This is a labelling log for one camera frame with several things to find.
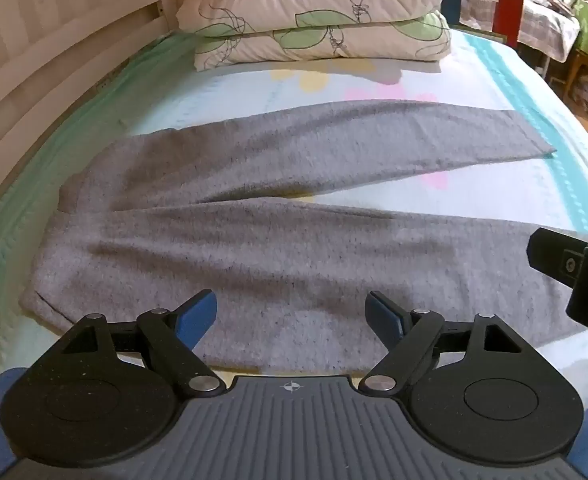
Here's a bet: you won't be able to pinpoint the wooden stool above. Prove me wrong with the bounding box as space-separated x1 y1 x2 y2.
561 47 588 118

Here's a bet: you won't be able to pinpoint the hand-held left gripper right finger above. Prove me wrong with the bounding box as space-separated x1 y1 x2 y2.
359 289 532 395

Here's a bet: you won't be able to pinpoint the grey pants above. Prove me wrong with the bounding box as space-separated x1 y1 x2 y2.
20 100 588 370

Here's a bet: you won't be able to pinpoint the white wooden bed rail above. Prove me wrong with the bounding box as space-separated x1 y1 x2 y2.
0 0 197 241

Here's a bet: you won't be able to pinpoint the bed with pastel sheet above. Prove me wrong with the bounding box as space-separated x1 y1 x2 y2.
0 25 588 411

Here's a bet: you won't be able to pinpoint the red post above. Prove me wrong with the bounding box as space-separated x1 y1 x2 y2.
494 0 526 50

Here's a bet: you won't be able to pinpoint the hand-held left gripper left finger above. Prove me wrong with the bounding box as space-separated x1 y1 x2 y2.
60 289 226 397

